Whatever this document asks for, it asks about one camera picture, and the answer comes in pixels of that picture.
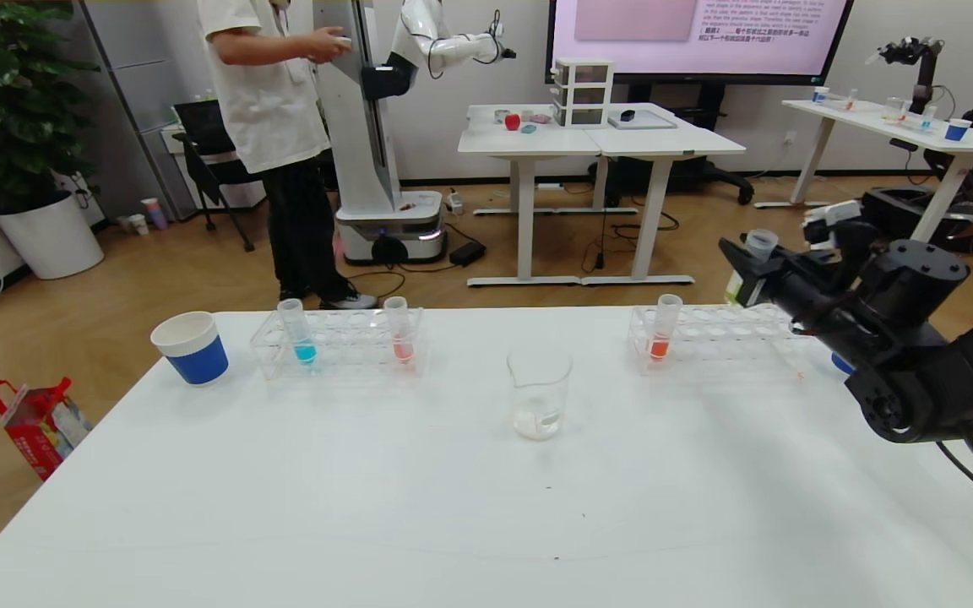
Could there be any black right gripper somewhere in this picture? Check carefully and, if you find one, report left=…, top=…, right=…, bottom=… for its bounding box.
left=718, top=232, right=845, bottom=334

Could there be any white drawer unit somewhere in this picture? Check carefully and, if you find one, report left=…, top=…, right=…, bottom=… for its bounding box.
left=552, top=57, right=616, bottom=129

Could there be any test tube with red liquid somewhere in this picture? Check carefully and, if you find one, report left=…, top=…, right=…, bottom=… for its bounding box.
left=650, top=293, right=684, bottom=364

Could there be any white plant pot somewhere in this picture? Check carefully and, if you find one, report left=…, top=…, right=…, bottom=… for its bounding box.
left=0, top=190, right=106, bottom=280

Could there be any black chair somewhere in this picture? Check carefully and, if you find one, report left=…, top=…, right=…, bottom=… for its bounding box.
left=172, top=99, right=269, bottom=252

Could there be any grey cabinet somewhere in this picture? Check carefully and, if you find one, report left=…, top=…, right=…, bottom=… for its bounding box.
left=77, top=0, right=217, bottom=222

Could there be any grey tray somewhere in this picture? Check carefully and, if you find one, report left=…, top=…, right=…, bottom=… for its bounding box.
left=607, top=110, right=678, bottom=131

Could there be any white desk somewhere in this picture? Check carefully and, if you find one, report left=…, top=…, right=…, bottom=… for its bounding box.
left=581, top=104, right=747, bottom=286
left=458, top=104, right=606, bottom=288
left=754, top=99, right=973, bottom=244

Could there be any red gift bag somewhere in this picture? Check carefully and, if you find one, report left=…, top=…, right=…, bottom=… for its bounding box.
left=0, top=377, right=93, bottom=482

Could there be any black display stand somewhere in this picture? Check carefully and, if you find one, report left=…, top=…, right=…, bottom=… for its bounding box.
left=588, top=83, right=755, bottom=206

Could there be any black mobile robot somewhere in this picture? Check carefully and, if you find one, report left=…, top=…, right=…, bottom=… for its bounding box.
left=862, top=30, right=973, bottom=254

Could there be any clear conical test tube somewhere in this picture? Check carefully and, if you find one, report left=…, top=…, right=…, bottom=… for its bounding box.
left=723, top=229, right=780, bottom=307
left=383, top=296, right=416, bottom=366

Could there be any glass beaker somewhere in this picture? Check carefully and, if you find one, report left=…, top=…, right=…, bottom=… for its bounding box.
left=507, top=345, right=573, bottom=442

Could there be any test tube with blue liquid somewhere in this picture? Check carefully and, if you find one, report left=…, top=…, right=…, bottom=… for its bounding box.
left=277, top=298, right=318, bottom=366

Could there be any white robot tower base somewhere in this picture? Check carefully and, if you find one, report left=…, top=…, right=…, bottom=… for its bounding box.
left=313, top=0, right=448, bottom=265

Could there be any person in white shirt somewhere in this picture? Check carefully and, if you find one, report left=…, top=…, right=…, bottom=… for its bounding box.
left=198, top=0, right=379, bottom=312

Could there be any large display screen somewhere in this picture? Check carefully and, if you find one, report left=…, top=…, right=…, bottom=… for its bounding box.
left=546, top=0, right=857, bottom=86

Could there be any clear acrylic test tube rack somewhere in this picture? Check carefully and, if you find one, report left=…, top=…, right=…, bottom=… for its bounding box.
left=627, top=302, right=817, bottom=378
left=250, top=307, right=430, bottom=383

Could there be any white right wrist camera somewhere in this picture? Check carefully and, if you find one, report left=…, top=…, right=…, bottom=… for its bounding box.
left=802, top=200, right=864, bottom=247

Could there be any green potted plant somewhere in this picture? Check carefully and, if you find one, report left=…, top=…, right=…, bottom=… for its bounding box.
left=0, top=0, right=103, bottom=216

